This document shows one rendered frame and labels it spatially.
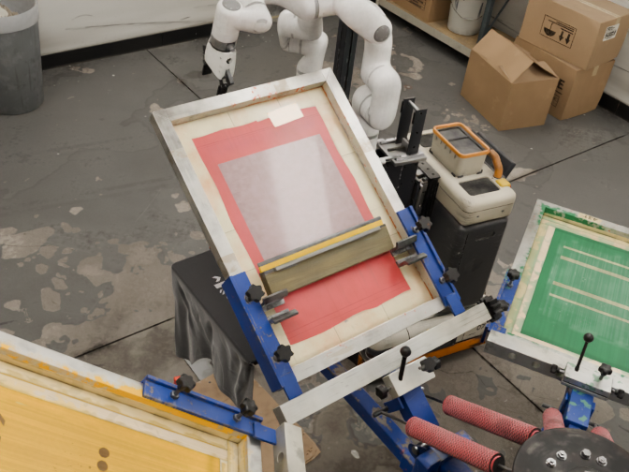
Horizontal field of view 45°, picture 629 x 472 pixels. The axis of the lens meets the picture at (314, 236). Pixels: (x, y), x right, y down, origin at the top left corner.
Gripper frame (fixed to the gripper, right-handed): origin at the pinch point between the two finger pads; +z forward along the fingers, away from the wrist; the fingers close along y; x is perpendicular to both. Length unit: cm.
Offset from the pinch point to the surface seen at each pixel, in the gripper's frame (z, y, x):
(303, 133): -4.3, -30.1, -12.2
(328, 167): -1.3, -41.5, -14.3
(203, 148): -5.4, -26.2, 18.6
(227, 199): -1.3, -41.4, 18.8
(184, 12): 210, 254, -152
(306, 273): 2, -68, 9
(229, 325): 39, -58, 20
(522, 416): 119, -119, -110
